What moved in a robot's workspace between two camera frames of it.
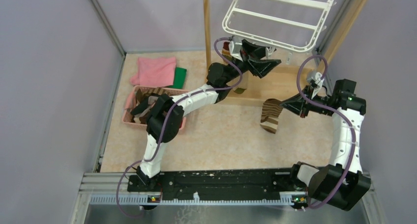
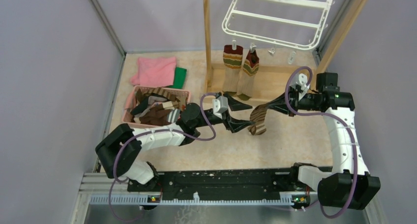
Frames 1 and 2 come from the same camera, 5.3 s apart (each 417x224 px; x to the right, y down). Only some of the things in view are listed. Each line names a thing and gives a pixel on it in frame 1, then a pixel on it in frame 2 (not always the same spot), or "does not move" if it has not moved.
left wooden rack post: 206,14 does not move
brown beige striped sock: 271,110 -> 257,115
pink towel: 155,72 does not move
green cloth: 179,78 does not move
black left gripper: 254,64 -> 232,124
